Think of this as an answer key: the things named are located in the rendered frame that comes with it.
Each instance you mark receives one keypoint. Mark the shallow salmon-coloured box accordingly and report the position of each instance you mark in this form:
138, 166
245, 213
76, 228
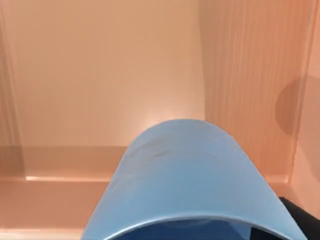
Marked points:
100, 87

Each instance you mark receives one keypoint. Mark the light blue cup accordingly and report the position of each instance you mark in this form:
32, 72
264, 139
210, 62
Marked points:
185, 175

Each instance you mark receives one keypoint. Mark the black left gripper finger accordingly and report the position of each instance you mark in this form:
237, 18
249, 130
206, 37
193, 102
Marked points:
256, 235

